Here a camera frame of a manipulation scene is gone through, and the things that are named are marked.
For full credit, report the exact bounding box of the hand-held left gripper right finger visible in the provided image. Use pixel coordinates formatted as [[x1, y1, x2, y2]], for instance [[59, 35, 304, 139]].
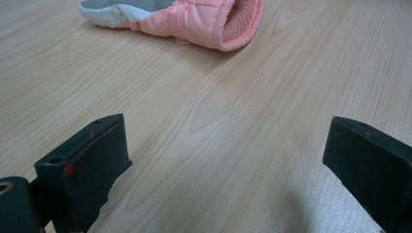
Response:
[[322, 116, 412, 233]]

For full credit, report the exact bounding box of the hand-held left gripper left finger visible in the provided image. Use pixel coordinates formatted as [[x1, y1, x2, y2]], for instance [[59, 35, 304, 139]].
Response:
[[34, 113, 133, 233]]

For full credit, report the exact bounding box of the pink ski glove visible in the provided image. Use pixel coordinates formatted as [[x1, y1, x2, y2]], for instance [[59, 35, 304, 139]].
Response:
[[78, 0, 266, 52]]

